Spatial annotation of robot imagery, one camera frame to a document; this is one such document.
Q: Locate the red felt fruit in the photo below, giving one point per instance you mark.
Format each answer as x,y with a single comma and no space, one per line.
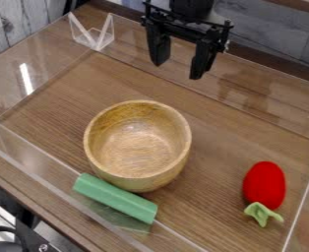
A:
263,191

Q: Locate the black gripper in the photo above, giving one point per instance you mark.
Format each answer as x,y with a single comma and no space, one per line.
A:
191,20

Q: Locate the clear acrylic tray walls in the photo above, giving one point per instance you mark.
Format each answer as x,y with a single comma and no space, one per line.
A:
248,115

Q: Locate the clear acrylic corner bracket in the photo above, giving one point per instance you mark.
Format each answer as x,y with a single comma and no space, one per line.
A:
93,38

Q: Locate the wooden bowl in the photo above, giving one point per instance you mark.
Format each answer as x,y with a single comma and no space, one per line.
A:
137,144

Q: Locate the green rectangular block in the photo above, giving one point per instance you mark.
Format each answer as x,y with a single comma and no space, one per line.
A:
120,200

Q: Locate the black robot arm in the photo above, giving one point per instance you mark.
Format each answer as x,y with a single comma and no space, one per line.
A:
191,21

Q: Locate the black metal stand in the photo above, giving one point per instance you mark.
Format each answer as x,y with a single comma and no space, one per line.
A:
26,240

